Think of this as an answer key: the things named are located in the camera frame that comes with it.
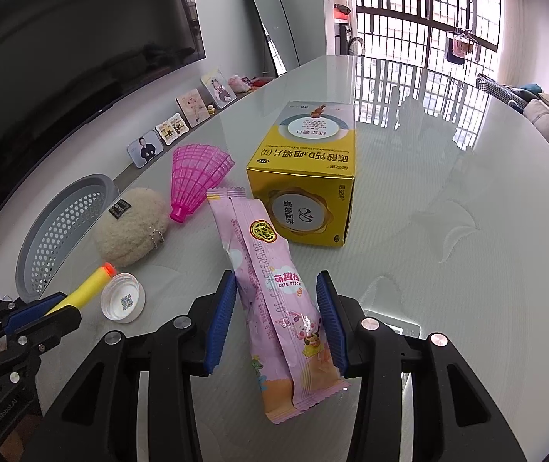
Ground black window grille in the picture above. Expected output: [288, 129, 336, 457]
[351, 0, 501, 74]

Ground photo frame with child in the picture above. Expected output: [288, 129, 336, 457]
[200, 68, 237, 109]

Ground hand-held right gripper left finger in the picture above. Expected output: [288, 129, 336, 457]
[24, 269, 237, 462]

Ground black flat television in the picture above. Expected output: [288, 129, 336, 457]
[0, 0, 207, 244]

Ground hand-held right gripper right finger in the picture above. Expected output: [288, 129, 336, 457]
[316, 269, 528, 462]

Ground pink snack packet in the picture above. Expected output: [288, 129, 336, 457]
[206, 187, 351, 425]

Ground yellow foam dart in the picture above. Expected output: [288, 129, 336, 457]
[43, 262, 116, 316]

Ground grey perforated basket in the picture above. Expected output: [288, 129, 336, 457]
[15, 174, 116, 302]

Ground photo frame with dark suit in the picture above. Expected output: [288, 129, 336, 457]
[126, 130, 164, 169]

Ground checkered cloth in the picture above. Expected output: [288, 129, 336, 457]
[476, 73, 525, 116]

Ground tall standing mirror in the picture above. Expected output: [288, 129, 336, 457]
[238, 0, 301, 77]

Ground scalloped photo frame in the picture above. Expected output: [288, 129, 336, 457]
[155, 112, 190, 146]

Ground yellow cardboard box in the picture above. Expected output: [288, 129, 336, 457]
[246, 101, 358, 250]

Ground photo frame with baby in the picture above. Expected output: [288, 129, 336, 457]
[176, 87, 210, 129]

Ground beige fluffy pouch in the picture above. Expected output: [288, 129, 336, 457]
[94, 187, 172, 268]

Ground pink plastic shuttlecock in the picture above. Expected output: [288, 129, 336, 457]
[168, 143, 237, 224]

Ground small hanging drying rack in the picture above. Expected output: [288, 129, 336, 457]
[445, 31, 480, 66]

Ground white plastic cap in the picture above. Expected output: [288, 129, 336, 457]
[101, 273, 147, 323]

